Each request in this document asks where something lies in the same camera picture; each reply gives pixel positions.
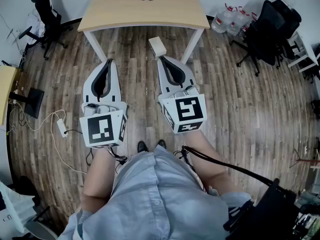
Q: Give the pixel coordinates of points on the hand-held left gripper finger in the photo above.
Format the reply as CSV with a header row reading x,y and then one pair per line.
x,y
116,89
87,89

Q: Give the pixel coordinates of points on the white power strip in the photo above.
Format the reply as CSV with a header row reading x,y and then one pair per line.
x,y
61,127

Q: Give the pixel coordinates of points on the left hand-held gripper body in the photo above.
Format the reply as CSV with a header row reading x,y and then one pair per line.
x,y
100,129

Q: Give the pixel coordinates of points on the white desk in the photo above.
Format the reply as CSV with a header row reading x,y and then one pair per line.
x,y
303,46

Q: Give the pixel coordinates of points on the person's light blue shirt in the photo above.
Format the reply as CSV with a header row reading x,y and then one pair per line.
x,y
155,204

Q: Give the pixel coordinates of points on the large clear water bottle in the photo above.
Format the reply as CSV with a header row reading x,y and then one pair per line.
x,y
247,25
221,20
236,24

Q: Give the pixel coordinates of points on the white table leg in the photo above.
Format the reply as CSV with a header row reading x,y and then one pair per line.
x,y
192,46
96,46

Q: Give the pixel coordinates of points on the black mesh office chair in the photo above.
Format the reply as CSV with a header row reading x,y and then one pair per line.
x,y
267,34
290,19

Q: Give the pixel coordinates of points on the black office chair with headrest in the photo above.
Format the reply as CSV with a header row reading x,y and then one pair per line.
x,y
50,16

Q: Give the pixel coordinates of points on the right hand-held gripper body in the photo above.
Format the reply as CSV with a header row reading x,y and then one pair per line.
x,y
187,109

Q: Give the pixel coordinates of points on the small white box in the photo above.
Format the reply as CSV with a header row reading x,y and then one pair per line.
x,y
157,46

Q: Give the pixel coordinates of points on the person's left forearm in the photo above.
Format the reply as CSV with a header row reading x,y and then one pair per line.
x,y
97,174

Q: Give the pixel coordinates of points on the black equipment box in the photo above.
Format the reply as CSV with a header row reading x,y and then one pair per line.
x,y
270,214

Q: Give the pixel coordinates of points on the white plastic bag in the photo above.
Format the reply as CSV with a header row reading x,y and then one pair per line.
x,y
33,26

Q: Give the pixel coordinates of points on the person's right forearm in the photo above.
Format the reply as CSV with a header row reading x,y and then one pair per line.
x,y
207,164

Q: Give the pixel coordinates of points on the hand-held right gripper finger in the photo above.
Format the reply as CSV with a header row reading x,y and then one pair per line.
x,y
191,80
162,84

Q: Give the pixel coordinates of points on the black shoe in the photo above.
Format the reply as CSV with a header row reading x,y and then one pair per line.
x,y
142,147
161,144

